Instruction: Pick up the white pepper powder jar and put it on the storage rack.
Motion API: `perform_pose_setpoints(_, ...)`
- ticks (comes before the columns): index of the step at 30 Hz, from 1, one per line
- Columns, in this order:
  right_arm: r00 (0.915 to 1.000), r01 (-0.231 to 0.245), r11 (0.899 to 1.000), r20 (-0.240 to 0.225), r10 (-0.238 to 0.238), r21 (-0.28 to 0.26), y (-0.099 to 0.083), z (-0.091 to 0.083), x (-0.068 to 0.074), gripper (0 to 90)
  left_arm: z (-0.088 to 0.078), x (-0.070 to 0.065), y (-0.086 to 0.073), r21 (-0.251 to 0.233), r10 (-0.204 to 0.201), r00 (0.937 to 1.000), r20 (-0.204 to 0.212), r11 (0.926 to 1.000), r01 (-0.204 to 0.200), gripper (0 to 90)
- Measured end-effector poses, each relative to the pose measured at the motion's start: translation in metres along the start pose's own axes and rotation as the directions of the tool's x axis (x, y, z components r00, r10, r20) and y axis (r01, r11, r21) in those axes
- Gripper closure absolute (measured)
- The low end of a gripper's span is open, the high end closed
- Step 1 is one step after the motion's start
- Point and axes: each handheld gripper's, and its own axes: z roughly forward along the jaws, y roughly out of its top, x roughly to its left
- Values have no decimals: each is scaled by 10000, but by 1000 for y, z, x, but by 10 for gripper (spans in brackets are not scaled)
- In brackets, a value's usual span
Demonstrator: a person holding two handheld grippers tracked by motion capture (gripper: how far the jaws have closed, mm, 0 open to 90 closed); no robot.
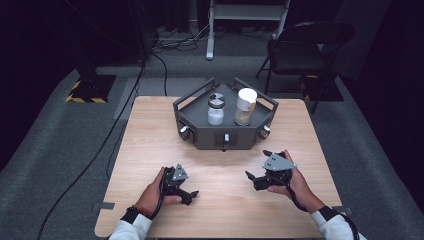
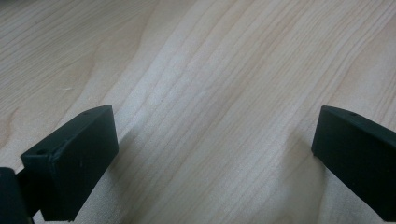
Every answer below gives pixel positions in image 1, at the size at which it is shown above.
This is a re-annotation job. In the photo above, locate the person's left hand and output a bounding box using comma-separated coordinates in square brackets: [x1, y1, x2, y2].
[135, 166, 183, 217]

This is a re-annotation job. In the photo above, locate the left hand-held gripper cable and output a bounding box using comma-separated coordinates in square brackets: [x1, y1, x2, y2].
[149, 168, 168, 220]

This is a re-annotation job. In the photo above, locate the glass jar with grey shaker lid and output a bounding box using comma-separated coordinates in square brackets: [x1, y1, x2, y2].
[207, 92, 226, 127]

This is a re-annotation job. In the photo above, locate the black hexagonal tray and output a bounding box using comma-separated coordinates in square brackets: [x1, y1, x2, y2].
[172, 77, 280, 152]

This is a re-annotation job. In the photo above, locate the bundle of floor cables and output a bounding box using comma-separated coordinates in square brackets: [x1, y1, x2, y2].
[151, 23, 211, 53]

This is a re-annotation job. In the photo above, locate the long black floor cable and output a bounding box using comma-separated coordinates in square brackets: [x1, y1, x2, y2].
[37, 59, 147, 240]

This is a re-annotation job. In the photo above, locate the person's right hand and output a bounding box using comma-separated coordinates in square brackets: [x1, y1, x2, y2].
[266, 149, 326, 214]

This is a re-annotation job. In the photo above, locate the black folding chair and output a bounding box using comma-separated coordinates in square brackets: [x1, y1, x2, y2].
[255, 20, 356, 115]

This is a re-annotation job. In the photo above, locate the thin black floor cable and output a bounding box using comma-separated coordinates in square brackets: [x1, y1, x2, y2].
[105, 120, 130, 181]

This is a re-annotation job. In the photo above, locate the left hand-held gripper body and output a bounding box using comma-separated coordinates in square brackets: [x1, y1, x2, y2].
[162, 163, 190, 201]

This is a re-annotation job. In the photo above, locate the black stand base striped edge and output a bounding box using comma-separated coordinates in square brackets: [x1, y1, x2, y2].
[299, 74, 345, 103]
[65, 64, 117, 104]

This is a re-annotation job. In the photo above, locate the glass jar with white lid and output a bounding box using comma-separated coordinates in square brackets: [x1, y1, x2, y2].
[234, 87, 258, 127]

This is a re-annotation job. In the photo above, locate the beaded bracelet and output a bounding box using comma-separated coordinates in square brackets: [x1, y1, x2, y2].
[128, 204, 152, 218]

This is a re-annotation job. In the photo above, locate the white metal stand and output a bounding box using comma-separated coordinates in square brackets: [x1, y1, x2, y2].
[205, 0, 292, 61]

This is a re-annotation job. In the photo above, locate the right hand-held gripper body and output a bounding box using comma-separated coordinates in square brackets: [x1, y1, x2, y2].
[253, 150, 298, 192]

